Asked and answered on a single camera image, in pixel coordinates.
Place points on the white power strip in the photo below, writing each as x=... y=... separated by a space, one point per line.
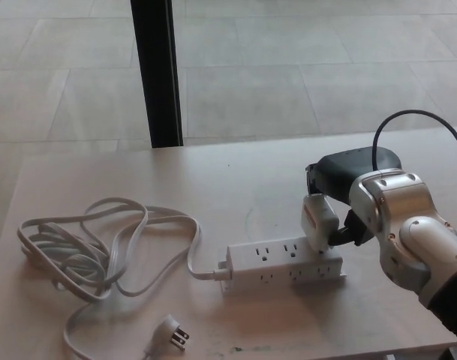
x=273 y=264

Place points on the white plug adapter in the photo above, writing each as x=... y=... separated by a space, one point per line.
x=318 y=223

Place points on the white angled wall plug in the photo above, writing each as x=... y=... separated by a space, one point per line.
x=172 y=332

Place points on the black vertical post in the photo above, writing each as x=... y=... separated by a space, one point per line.
x=157 y=71

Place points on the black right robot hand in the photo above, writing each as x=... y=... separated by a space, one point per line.
x=344 y=172

